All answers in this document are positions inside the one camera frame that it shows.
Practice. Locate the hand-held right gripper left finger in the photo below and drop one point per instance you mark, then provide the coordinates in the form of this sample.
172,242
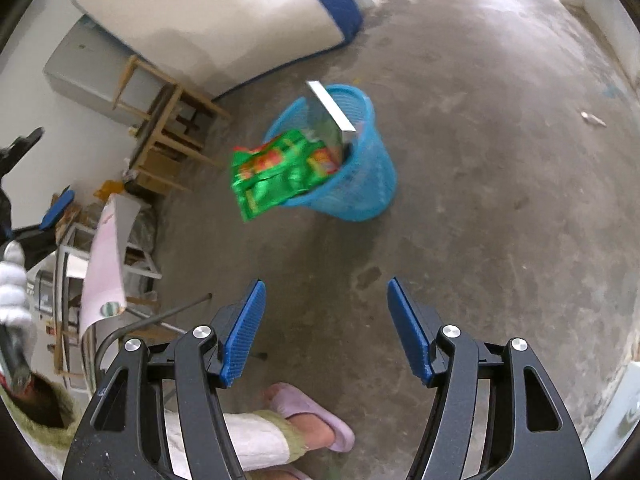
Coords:
245,330

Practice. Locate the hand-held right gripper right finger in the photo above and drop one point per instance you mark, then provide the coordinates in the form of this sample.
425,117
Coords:
410,330

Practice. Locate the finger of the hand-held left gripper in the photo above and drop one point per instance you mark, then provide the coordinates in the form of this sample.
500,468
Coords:
22,142
57,207

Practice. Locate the blue mesh wastebasket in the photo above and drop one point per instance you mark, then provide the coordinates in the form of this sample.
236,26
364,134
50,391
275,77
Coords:
365,180

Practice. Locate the large green snack bag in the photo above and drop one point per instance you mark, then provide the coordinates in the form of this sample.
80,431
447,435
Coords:
270,175

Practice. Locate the person's left hand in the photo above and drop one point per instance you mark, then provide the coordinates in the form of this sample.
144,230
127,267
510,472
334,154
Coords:
12,285

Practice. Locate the yellow bag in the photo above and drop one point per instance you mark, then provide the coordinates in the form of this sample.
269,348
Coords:
107,189

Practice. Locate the grey plastic bag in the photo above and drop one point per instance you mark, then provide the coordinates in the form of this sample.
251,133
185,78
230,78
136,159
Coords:
142,227

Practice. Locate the grey refrigerator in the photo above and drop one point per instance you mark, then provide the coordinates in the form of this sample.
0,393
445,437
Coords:
80,70

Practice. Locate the white side table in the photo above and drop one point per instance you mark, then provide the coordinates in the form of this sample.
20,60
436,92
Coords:
145,270

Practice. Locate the lilac slipper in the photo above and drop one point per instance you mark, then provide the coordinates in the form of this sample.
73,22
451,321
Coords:
320,415

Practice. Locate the wooden chair with dark seat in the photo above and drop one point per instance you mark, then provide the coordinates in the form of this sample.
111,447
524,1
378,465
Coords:
165,125

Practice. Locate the green furry garment trim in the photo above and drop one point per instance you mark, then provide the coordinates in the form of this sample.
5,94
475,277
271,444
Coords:
55,432

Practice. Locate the white mattress with blue edge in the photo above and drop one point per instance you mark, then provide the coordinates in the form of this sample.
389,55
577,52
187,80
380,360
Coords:
200,10

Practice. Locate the small floor litter scrap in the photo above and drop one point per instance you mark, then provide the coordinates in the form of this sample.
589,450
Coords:
592,119

